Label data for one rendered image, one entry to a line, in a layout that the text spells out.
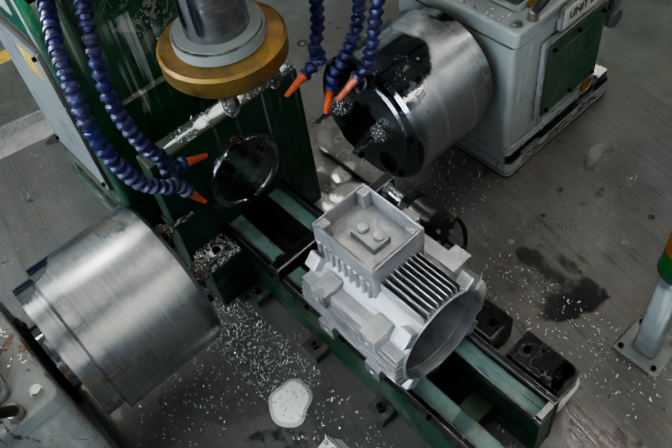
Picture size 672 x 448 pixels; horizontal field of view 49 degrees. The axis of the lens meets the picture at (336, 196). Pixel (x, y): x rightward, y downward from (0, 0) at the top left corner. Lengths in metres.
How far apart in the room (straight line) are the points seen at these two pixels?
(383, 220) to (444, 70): 0.31
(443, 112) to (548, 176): 0.37
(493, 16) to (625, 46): 1.85
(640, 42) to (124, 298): 2.49
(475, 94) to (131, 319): 0.66
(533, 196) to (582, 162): 0.13
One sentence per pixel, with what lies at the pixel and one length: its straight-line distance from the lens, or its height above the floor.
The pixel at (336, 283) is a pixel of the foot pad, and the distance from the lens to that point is 1.04.
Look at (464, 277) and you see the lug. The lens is 1.02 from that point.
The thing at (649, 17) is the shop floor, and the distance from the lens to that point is 3.27.
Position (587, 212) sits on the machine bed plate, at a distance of 1.48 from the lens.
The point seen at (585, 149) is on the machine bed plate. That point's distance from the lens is 1.58.
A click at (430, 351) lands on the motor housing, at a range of 1.13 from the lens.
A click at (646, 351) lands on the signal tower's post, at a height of 0.82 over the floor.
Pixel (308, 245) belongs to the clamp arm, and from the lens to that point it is 1.14.
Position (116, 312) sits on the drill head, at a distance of 1.02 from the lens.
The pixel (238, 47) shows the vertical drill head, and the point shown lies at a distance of 0.97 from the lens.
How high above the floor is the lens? 1.95
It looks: 50 degrees down
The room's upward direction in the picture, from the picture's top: 10 degrees counter-clockwise
